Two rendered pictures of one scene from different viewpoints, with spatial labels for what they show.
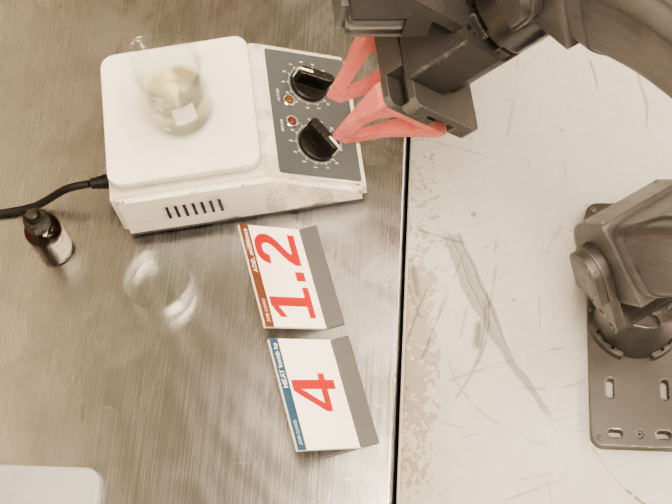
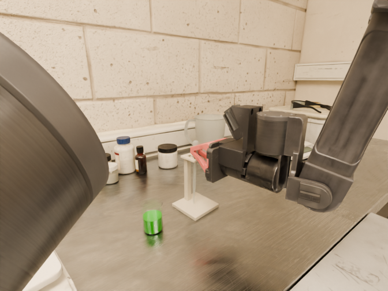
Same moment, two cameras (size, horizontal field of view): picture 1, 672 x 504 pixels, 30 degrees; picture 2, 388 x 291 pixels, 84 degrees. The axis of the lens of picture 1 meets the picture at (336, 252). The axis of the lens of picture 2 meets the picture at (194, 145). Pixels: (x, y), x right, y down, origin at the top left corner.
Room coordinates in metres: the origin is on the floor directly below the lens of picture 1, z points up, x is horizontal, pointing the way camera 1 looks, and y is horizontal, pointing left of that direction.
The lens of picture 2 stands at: (0.54, -0.20, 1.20)
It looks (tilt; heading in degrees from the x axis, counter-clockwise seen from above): 17 degrees down; 41
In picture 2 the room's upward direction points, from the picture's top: straight up
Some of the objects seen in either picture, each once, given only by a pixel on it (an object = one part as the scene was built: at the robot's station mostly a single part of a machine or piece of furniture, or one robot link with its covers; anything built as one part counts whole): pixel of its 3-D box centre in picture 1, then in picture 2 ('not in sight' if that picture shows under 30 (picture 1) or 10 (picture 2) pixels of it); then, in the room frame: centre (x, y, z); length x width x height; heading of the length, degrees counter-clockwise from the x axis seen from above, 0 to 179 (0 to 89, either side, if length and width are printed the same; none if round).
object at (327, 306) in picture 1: (291, 274); not in sight; (0.40, 0.04, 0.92); 0.09 x 0.06 x 0.04; 5
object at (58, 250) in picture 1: (43, 231); not in sight; (0.47, 0.23, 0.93); 0.03 x 0.03 x 0.07
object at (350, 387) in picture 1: (323, 391); not in sight; (0.30, 0.03, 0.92); 0.09 x 0.06 x 0.04; 5
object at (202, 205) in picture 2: not in sight; (195, 182); (0.89, 0.10, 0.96); 0.08 x 0.08 x 0.13; 85
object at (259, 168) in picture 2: not in sight; (268, 168); (0.87, -0.07, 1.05); 0.07 x 0.06 x 0.07; 85
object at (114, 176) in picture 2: not in sight; (109, 173); (0.82, 0.37, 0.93); 0.05 x 0.05 x 0.05
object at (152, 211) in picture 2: not in sight; (152, 216); (0.77, 0.11, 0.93); 0.04 x 0.04 x 0.06
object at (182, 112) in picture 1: (171, 86); not in sight; (0.53, 0.10, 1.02); 0.06 x 0.05 x 0.08; 40
